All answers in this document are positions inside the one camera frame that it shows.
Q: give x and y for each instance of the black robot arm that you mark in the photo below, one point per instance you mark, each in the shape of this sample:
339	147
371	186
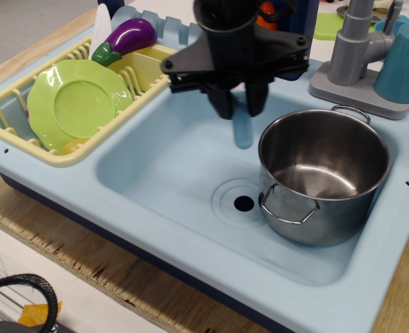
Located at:
234	11

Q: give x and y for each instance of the orange toy carrot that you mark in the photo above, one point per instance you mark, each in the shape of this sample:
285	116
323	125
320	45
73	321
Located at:
267	8

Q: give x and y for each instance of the green cutting board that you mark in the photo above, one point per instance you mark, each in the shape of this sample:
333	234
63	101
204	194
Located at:
327	25

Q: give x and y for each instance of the purple toy eggplant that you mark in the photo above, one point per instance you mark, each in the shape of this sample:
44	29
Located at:
132	35

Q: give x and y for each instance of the white plastic knife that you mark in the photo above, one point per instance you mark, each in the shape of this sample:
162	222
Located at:
102	28

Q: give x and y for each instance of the grey toy faucet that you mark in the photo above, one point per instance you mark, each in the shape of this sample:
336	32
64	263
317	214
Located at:
345	79

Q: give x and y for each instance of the light blue toy sink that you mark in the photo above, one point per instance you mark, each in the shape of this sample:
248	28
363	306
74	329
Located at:
149	217

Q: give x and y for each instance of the green plastic plate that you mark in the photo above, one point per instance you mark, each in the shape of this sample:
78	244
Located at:
72	100

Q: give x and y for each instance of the stainless steel pot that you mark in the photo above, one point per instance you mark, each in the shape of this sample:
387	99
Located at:
319	173

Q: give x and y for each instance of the dark blue box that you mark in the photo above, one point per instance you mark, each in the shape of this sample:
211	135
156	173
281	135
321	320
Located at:
302	22

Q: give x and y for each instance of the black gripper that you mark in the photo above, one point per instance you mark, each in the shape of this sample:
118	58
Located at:
229	53

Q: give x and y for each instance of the yellow dish rack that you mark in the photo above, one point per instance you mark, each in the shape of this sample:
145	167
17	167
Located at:
140	72

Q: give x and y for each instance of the yellow masking tape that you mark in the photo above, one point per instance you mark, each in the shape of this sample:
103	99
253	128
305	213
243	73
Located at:
34	315

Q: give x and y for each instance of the teal plastic cup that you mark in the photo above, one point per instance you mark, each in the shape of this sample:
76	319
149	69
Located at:
392	82

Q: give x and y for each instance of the blue handled white spoon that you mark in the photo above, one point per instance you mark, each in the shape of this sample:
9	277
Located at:
241	119

